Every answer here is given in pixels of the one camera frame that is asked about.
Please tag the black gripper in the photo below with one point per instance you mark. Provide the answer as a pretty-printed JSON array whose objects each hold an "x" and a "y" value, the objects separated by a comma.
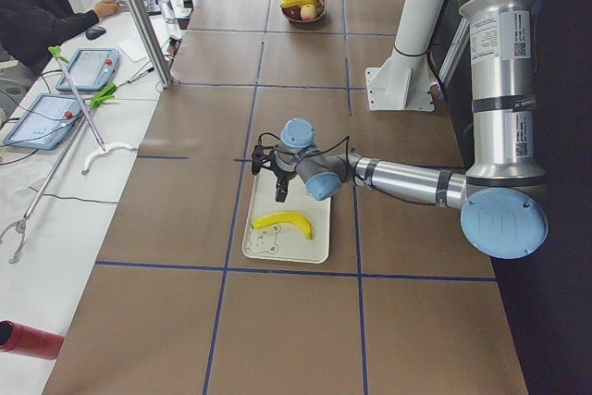
[{"x": 280, "y": 177}]

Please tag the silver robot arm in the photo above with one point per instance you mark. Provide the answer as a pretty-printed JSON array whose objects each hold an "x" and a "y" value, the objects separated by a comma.
[{"x": 500, "y": 196}]

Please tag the brown wicker basket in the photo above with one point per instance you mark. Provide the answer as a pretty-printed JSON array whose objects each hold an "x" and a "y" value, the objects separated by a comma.
[{"x": 321, "y": 8}]

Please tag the pink white peach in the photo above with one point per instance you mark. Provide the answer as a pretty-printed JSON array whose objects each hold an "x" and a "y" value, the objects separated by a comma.
[{"x": 308, "y": 12}]

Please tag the dark red apple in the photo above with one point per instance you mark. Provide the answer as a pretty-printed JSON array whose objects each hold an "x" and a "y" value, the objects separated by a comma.
[{"x": 293, "y": 12}]

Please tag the cream bear tray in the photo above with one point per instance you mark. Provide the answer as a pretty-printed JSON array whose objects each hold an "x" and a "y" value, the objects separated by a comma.
[{"x": 285, "y": 242}]

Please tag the white grabber claw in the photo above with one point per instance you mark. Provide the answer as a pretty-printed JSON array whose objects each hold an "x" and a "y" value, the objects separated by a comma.
[{"x": 104, "y": 151}]

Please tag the green clip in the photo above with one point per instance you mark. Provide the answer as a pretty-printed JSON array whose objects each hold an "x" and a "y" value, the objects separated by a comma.
[{"x": 108, "y": 92}]

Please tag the grey computer mouse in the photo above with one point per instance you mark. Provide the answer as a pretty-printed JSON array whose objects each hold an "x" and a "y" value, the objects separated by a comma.
[{"x": 94, "y": 32}]

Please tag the far blue teach pendant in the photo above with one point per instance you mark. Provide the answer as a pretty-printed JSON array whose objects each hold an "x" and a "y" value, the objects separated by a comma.
[{"x": 93, "y": 68}]

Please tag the blue teach pendant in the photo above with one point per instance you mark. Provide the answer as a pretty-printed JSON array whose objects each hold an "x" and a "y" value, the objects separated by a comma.
[
  {"x": 46, "y": 122},
  {"x": 93, "y": 68}
]

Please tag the near blue teach pendant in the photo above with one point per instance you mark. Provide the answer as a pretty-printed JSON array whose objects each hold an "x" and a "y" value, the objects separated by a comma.
[{"x": 46, "y": 122}]

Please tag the seated person dark jacket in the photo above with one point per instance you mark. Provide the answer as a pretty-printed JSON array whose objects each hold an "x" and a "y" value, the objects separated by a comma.
[{"x": 30, "y": 27}]

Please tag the red bottle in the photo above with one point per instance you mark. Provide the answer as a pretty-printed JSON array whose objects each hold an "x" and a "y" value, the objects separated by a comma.
[{"x": 29, "y": 341}]

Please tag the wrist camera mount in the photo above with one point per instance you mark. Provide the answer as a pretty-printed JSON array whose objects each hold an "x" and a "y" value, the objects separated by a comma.
[{"x": 262, "y": 156}]

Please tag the white pedestal column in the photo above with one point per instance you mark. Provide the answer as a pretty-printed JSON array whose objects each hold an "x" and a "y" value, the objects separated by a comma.
[{"x": 418, "y": 21}]

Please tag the white pedestal base plate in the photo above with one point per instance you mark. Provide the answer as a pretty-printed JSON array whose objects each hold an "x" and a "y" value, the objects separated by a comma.
[{"x": 401, "y": 84}]

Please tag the aluminium frame post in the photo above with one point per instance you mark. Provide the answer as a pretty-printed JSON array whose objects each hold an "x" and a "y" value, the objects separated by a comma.
[{"x": 150, "y": 42}]

